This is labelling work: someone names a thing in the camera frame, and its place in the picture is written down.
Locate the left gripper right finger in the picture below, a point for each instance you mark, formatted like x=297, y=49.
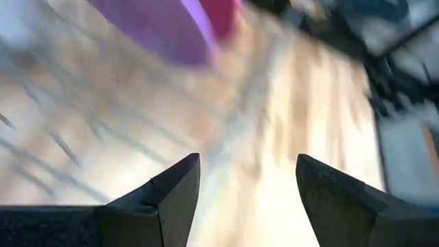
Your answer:
x=360, y=223

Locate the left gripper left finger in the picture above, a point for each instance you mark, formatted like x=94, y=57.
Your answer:
x=103, y=226

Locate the purple plate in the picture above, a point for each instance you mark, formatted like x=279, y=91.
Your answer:
x=157, y=27

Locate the pink plate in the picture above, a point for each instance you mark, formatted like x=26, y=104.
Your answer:
x=221, y=15

